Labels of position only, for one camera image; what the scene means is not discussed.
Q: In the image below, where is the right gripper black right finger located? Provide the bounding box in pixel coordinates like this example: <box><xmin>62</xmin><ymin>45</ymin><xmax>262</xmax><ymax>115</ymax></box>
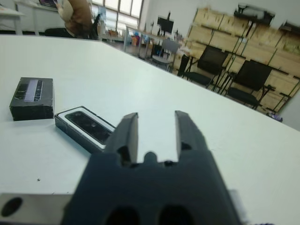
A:
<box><xmin>174</xmin><ymin>110</ymin><xmax>210</xmax><ymax>163</ymax></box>

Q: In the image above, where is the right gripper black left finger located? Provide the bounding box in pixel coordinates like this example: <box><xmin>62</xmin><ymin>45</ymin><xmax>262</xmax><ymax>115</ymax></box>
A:
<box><xmin>106</xmin><ymin>112</ymin><xmax>139</xmax><ymax>165</ymax></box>

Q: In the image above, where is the slim black camera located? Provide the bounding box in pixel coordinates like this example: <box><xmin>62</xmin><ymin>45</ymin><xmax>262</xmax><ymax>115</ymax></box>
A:
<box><xmin>65</xmin><ymin>111</ymin><xmax>113</xmax><ymax>145</ymax></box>

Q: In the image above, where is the black printed box lid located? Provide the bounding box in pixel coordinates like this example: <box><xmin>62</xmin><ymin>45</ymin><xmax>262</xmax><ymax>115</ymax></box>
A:
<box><xmin>9</xmin><ymin>76</ymin><xmax>55</xmax><ymax>122</ymax></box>

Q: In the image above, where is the black box base white insert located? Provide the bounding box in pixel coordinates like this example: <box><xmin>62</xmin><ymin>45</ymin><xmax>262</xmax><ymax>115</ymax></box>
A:
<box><xmin>53</xmin><ymin>105</ymin><xmax>117</xmax><ymax>154</ymax></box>

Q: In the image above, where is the black mesh office chair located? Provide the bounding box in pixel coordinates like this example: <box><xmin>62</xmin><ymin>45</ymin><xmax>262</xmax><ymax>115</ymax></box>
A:
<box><xmin>182</xmin><ymin>45</ymin><xmax>230</xmax><ymax>89</ymax></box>
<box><xmin>225</xmin><ymin>60</ymin><xmax>274</xmax><ymax>110</ymax></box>

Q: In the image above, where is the grey office chair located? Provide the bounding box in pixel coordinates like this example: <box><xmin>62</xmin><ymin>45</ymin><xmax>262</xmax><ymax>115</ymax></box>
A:
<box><xmin>151</xmin><ymin>38</ymin><xmax>180</xmax><ymax>71</ymax></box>

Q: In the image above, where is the long cluttered white desk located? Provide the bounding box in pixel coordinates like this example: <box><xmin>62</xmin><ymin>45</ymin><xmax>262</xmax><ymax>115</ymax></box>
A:
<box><xmin>124</xmin><ymin>24</ymin><xmax>165</xmax><ymax>59</ymax></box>

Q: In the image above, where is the black computer monitor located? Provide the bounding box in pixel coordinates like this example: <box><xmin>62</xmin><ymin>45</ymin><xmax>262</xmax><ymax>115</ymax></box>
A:
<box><xmin>157</xmin><ymin>16</ymin><xmax>175</xmax><ymax>36</ymax></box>

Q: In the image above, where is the person in brown jacket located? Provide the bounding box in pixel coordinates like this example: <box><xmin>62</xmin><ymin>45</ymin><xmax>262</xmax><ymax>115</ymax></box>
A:
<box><xmin>57</xmin><ymin>0</ymin><xmax>94</xmax><ymax>39</ymax></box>

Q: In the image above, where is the window with white frame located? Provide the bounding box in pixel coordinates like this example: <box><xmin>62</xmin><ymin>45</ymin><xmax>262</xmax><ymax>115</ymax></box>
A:
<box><xmin>92</xmin><ymin>0</ymin><xmax>150</xmax><ymax>30</ymax></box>

